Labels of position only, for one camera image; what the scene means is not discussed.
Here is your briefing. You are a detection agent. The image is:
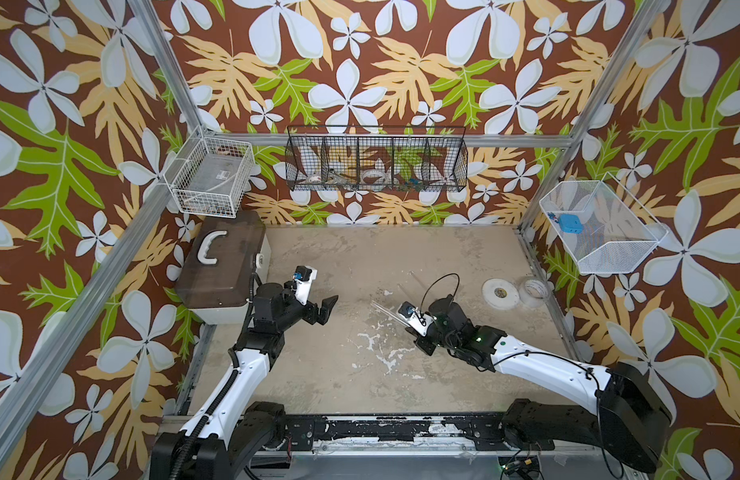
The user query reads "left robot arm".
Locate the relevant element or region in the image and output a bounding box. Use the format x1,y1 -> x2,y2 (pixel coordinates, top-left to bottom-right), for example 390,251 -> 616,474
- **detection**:
148,280 -> 339,479

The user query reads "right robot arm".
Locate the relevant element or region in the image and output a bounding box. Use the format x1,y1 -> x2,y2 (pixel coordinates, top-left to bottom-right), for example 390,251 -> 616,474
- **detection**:
398,296 -> 673,474

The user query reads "white foam tape roll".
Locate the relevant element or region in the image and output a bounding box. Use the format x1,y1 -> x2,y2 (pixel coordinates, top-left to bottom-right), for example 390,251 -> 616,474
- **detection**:
482,278 -> 521,310

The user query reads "brown lid storage box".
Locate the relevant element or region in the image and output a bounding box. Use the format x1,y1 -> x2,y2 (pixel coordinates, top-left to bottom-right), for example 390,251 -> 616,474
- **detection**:
175,210 -> 271,325

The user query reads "clear packing tape roll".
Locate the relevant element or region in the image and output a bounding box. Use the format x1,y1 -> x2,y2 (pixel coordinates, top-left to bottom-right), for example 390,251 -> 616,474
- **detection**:
518,277 -> 551,308

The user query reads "blue object in basket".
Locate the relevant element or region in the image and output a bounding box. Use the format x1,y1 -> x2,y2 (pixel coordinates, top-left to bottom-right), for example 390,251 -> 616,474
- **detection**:
556,213 -> 584,235

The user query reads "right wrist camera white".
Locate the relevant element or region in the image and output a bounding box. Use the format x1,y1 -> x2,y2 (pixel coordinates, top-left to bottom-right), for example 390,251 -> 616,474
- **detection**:
397,301 -> 432,337

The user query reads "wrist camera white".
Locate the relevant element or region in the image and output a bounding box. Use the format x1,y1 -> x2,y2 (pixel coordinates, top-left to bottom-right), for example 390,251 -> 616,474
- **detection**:
397,301 -> 432,337
293,265 -> 318,305

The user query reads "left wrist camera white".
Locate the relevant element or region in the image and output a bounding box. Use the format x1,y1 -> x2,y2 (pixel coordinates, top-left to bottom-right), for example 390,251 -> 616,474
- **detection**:
293,265 -> 318,305

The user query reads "black wire basket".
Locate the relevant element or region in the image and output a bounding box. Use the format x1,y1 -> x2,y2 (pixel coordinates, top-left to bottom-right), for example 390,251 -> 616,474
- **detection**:
284,125 -> 469,192

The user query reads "white wire basket left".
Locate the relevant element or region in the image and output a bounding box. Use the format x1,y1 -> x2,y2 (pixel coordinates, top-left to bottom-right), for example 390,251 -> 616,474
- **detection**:
165,128 -> 256,218

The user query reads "white wire basket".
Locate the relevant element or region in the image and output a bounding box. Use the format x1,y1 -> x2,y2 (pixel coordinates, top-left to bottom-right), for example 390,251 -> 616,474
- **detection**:
540,173 -> 669,276
165,128 -> 256,218

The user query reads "aluminium frame post right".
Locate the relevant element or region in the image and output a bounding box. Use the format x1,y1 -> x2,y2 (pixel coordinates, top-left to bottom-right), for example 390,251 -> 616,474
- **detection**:
518,0 -> 670,234

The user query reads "aluminium frame post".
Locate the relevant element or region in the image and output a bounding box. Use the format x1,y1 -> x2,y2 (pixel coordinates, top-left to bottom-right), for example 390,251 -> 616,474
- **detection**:
128,0 -> 205,136
518,0 -> 670,234

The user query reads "white wire basket right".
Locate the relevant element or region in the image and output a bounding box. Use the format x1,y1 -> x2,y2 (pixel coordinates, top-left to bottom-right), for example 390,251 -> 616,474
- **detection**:
540,173 -> 669,276

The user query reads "aluminium frame rail back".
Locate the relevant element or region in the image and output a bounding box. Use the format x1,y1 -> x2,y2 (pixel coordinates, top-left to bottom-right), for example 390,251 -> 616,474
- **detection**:
219,133 -> 575,149

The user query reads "aluminium frame rail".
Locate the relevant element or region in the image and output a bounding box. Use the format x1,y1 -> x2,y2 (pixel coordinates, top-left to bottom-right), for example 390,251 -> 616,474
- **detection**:
219,133 -> 575,149
0,179 -> 185,463

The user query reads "aluminium frame rail left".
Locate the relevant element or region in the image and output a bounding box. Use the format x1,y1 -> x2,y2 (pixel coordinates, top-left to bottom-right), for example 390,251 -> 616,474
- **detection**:
0,179 -> 185,463

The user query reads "aluminium frame post left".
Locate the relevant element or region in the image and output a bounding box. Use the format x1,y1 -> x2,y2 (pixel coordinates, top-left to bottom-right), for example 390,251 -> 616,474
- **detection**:
128,0 -> 205,136

